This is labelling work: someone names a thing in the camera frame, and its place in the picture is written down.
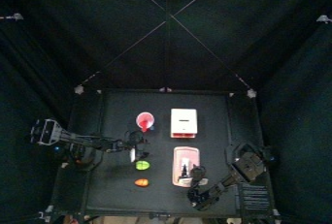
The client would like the pink rectangular plate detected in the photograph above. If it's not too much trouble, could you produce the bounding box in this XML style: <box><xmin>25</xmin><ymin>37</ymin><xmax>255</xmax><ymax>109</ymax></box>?
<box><xmin>172</xmin><ymin>145</ymin><xmax>203</xmax><ymax>188</ymax></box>

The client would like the green toy food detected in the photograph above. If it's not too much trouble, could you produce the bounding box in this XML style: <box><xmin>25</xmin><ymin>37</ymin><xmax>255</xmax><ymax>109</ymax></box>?
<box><xmin>136</xmin><ymin>160</ymin><xmax>152</xmax><ymax>172</ymax></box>

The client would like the red plastic cup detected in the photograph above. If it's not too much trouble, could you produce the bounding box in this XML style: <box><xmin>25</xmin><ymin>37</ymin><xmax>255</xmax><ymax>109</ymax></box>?
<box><xmin>136</xmin><ymin>112</ymin><xmax>156</xmax><ymax>134</ymax></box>

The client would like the orange toy food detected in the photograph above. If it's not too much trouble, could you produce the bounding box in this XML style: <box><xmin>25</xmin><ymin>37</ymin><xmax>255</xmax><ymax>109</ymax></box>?
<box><xmin>134</xmin><ymin>177</ymin><xmax>150</xmax><ymax>188</ymax></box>

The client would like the white box with red base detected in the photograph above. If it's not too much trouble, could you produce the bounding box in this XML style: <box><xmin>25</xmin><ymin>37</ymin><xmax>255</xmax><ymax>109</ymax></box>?
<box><xmin>169</xmin><ymin>108</ymin><xmax>200</xmax><ymax>140</ymax></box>

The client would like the white printed label sticker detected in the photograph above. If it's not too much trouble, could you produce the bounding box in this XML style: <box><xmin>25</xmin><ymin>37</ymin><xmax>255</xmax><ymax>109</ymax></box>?
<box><xmin>239</xmin><ymin>183</ymin><xmax>271</xmax><ymax>212</ymax></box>

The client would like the silver table clamp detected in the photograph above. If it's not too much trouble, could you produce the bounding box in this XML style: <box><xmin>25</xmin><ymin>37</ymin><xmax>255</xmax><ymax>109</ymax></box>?
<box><xmin>269</xmin><ymin>208</ymin><xmax>283</xmax><ymax>224</ymax></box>
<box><xmin>38</xmin><ymin>206</ymin><xmax>57</xmax><ymax>223</ymax></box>

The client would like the thin diagonal brace wire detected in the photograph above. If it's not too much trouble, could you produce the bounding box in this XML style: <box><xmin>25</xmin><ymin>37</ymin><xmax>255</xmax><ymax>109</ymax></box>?
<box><xmin>79</xmin><ymin>0</ymin><xmax>229</xmax><ymax>86</ymax></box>
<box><xmin>120</xmin><ymin>0</ymin><xmax>253</xmax><ymax>90</ymax></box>

